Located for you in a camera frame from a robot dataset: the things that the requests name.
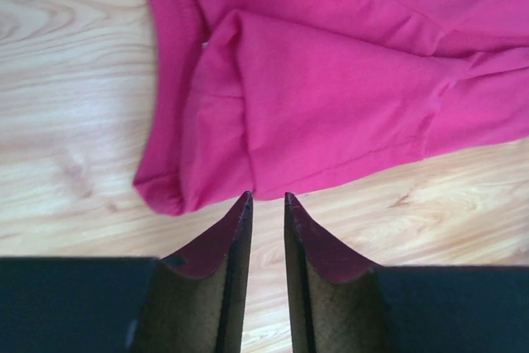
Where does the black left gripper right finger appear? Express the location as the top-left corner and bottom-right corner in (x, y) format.
(284, 193), (391, 352)

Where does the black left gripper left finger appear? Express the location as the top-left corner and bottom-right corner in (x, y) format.
(131, 192), (253, 352)

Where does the magenta t shirt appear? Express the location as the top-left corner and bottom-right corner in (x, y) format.
(134, 0), (528, 215)

